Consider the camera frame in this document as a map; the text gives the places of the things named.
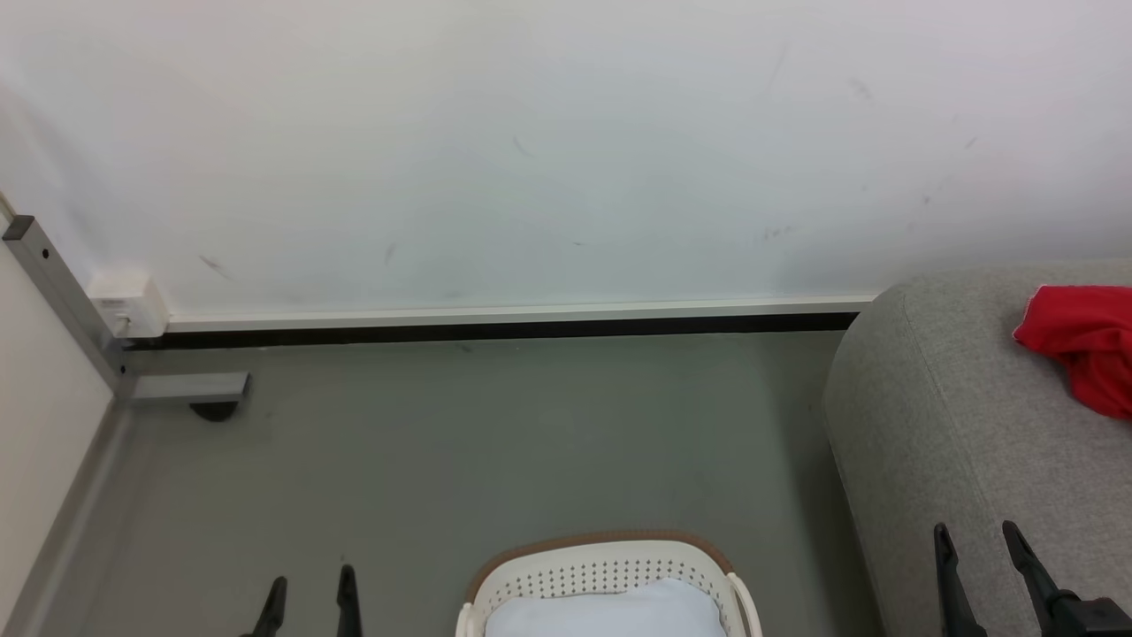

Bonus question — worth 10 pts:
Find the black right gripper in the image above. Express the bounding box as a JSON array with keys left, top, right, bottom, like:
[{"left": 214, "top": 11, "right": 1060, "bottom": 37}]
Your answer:
[{"left": 933, "top": 520, "right": 1132, "bottom": 637}]

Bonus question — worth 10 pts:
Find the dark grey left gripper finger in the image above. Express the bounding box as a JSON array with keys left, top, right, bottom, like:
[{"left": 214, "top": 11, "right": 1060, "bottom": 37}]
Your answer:
[
  {"left": 335, "top": 564, "right": 364, "bottom": 637},
  {"left": 251, "top": 577, "right": 289, "bottom": 637}
]

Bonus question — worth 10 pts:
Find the red garment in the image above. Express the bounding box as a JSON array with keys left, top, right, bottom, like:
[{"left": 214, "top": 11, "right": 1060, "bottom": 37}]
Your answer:
[{"left": 1013, "top": 284, "right": 1132, "bottom": 420}]

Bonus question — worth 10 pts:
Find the white perforated laundry basket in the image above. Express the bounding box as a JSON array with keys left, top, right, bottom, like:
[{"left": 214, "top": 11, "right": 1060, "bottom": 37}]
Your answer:
[{"left": 455, "top": 531, "right": 763, "bottom": 637}]

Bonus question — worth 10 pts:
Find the grey fabric sofa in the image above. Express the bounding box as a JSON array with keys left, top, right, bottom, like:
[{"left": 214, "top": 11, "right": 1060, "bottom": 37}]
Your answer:
[{"left": 822, "top": 259, "right": 1132, "bottom": 637}]

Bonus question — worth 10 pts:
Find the white garment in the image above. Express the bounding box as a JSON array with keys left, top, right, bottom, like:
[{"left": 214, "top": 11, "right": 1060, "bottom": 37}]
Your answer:
[{"left": 485, "top": 579, "right": 728, "bottom": 637}]

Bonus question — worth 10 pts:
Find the black and white baseboard strip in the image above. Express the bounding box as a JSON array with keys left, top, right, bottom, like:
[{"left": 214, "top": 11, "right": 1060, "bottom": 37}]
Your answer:
[{"left": 124, "top": 296, "right": 876, "bottom": 350}]

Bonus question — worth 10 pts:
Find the small white wall box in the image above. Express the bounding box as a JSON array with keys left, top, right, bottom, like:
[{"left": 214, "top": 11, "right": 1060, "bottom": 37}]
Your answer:
[{"left": 88, "top": 272, "right": 169, "bottom": 341}]

